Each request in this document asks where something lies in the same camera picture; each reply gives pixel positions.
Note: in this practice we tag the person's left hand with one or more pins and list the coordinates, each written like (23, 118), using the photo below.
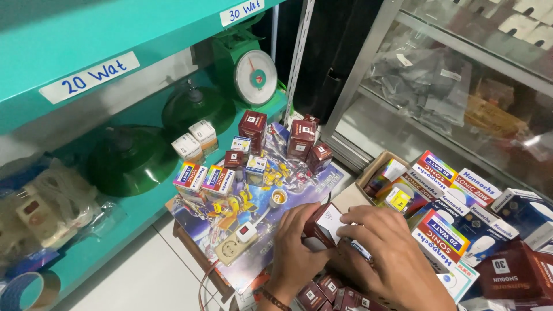
(291, 255)

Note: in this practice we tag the person's right hand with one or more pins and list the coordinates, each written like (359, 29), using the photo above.
(393, 263)

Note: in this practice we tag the person's right fingers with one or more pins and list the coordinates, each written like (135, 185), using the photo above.
(358, 216)

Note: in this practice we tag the person's left fingers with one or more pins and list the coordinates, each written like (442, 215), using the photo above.
(298, 216)

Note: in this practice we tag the maroon bulb box white flap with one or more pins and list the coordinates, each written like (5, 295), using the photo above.
(322, 229)

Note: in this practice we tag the white lamp socket tester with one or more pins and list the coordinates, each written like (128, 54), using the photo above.
(278, 198)

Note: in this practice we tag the colourful robot poster board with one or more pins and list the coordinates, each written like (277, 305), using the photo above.
(255, 216)

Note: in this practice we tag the open cardboard carton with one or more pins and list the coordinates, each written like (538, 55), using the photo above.
(367, 172)

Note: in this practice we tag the white blue yellow bulb box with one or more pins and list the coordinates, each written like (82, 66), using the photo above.
(240, 144)
(256, 169)

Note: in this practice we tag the small maroon bulb box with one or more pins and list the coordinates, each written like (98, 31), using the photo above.
(311, 119)
(319, 156)
(233, 159)

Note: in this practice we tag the maroon bulb box white label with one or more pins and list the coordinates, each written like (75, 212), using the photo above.
(310, 297)
(356, 302)
(330, 286)

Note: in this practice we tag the tall maroon bulb box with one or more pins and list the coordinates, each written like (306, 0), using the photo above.
(253, 127)
(301, 140)

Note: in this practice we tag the rainbow striped bulb box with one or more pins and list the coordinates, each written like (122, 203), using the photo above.
(218, 181)
(190, 178)

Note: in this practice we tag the brown wooden stool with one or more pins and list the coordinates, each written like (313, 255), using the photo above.
(194, 252)

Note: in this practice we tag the pile of assorted bulb boxes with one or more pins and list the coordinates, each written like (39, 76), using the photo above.
(475, 224)

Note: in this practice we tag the small white bulb box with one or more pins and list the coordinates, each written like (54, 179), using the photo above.
(188, 147)
(204, 136)

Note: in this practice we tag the green weighing scale white dial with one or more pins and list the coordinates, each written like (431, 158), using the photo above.
(255, 75)

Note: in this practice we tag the green glass lamp shade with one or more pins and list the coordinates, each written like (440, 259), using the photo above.
(196, 108)
(129, 162)

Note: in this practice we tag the glass display cabinet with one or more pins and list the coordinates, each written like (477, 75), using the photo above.
(453, 86)

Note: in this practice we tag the white handwritten paper label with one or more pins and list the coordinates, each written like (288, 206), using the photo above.
(241, 12)
(88, 77)

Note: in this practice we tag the teal metal shelf unit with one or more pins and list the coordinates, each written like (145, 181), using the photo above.
(129, 39)

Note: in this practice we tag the plastic bag of power strips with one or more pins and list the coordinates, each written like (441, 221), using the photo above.
(47, 211)

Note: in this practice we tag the brown packing tape roll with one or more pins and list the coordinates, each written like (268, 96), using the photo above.
(26, 291)

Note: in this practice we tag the beige power socket white switch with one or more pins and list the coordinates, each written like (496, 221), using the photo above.
(235, 246)

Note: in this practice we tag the slotted metal shelf rail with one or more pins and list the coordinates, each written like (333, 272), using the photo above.
(298, 60)

